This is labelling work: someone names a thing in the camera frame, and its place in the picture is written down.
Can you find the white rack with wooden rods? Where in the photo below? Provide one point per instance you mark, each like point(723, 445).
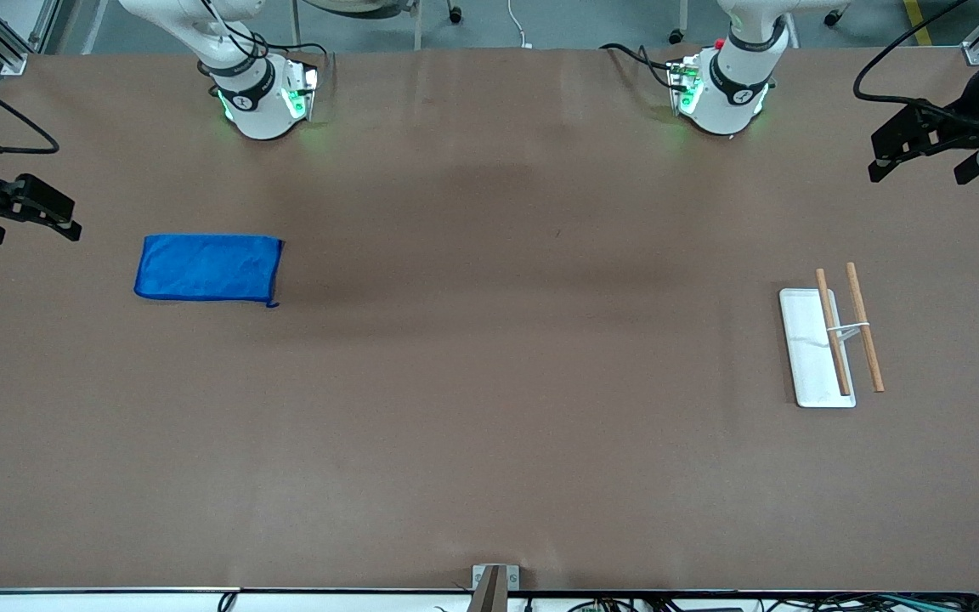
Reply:
point(808, 357)

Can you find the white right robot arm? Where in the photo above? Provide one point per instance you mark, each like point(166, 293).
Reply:
point(256, 102)

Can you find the black chair caster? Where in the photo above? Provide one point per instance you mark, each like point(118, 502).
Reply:
point(455, 14)
point(832, 17)
point(675, 36)

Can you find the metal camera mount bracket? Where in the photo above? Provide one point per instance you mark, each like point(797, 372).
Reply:
point(494, 586)

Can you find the blue microfibre towel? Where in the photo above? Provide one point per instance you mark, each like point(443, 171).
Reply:
point(209, 268)

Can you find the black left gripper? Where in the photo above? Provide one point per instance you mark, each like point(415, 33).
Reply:
point(966, 116)

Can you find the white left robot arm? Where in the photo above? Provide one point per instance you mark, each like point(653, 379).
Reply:
point(732, 102)

